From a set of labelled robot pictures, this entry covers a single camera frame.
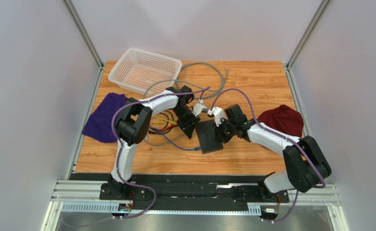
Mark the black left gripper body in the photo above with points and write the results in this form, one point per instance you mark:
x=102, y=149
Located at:
x=189, y=121

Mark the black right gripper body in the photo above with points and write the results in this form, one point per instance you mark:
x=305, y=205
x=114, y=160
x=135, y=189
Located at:
x=223, y=131

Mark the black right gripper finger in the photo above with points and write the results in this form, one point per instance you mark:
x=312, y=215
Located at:
x=220, y=135
x=229, y=135

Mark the black network switch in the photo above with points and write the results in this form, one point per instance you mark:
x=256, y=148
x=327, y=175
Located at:
x=206, y=136

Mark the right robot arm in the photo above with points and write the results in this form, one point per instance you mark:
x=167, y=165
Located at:
x=306, y=165

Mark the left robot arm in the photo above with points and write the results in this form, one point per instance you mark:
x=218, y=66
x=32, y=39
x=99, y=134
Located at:
x=130, y=125

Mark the dark red cloth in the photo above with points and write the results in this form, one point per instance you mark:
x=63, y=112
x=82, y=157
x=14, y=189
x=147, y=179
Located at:
x=283, y=119

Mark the white perforated plastic basket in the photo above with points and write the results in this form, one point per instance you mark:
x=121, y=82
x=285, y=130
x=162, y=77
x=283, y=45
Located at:
x=144, y=72

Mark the purple cloth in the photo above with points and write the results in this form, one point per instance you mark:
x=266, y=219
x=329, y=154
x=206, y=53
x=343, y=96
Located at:
x=98, y=125

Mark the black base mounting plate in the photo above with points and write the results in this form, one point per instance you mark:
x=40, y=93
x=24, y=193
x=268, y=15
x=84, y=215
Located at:
x=236, y=192

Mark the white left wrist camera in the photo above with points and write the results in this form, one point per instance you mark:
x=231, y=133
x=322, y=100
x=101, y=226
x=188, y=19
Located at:
x=199, y=108

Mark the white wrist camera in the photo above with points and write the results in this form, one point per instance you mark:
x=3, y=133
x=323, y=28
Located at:
x=199, y=108
x=217, y=114

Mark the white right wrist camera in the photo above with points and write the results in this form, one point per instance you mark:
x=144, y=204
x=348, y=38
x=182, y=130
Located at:
x=217, y=114

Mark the aluminium frame rail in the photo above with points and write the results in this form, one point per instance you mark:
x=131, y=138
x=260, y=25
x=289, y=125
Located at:
x=183, y=198

